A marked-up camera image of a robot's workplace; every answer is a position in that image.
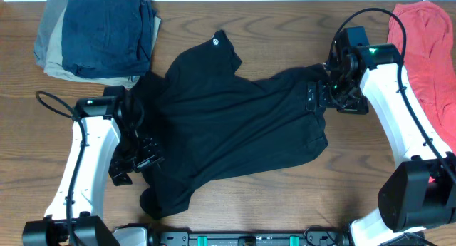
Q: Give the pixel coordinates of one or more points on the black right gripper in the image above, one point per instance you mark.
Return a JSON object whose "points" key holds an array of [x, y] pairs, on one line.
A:
{"points": [[313, 96]]}

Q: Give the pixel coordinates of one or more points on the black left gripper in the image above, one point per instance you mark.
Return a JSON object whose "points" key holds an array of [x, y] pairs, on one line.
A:
{"points": [[141, 157]]}

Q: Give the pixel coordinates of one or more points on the black t-shirt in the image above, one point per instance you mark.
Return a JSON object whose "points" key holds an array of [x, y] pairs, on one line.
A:
{"points": [[212, 124]]}

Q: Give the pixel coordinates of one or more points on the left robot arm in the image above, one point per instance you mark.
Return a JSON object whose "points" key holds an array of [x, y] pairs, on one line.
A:
{"points": [[105, 146]]}

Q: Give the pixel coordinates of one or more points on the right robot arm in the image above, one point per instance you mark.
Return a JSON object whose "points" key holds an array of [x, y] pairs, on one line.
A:
{"points": [[420, 194]]}

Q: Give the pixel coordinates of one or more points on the red t-shirt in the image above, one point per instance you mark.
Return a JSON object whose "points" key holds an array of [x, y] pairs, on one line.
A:
{"points": [[423, 31]]}

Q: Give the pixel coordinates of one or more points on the folded navy blue garment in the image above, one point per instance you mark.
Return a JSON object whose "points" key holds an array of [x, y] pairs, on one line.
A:
{"points": [[107, 38]]}

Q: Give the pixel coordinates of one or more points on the folded grey garment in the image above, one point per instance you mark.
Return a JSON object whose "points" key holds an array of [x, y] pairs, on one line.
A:
{"points": [[52, 11]]}

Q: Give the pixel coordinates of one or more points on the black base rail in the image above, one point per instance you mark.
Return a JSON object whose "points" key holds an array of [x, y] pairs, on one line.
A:
{"points": [[313, 236]]}

